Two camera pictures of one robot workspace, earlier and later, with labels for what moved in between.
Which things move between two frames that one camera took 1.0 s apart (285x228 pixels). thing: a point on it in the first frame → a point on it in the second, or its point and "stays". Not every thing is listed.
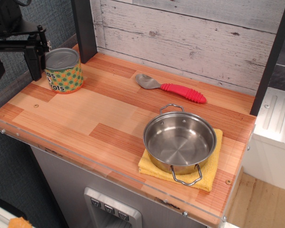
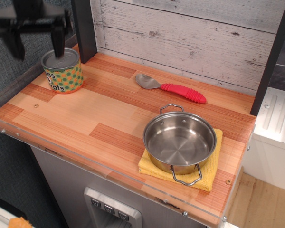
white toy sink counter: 270,155 stays
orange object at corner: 19,222 stays
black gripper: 23,34 → 30,15
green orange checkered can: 63,70 stays
